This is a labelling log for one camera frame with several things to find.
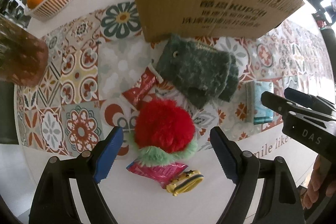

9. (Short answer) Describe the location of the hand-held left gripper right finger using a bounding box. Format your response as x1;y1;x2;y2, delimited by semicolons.
209;126;306;224

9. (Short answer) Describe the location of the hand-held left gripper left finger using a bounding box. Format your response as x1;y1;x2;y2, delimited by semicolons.
28;126;124;224

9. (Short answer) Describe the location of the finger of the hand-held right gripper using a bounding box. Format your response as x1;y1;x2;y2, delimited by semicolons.
261;91;336;124
284;88;336;116

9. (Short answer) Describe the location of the yellow coin pouch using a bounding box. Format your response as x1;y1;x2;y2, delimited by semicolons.
166;169;205;197

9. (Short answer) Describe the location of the pink snack packet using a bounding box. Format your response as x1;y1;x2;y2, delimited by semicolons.
126;158;189;189

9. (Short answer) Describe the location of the red and green fluffy plush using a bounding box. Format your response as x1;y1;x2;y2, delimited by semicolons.
127;98;198;167

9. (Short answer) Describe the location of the red snack packet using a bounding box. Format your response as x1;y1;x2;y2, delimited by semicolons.
121;63;163;110

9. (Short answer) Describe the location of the person's right hand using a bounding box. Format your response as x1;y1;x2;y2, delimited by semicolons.
303;154;336;210

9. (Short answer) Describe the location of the patterned tile-print table mat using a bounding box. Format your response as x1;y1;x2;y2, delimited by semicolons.
16;1;332;159

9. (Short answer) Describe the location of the glass vase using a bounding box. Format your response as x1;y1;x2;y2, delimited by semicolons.
0;13;49;87

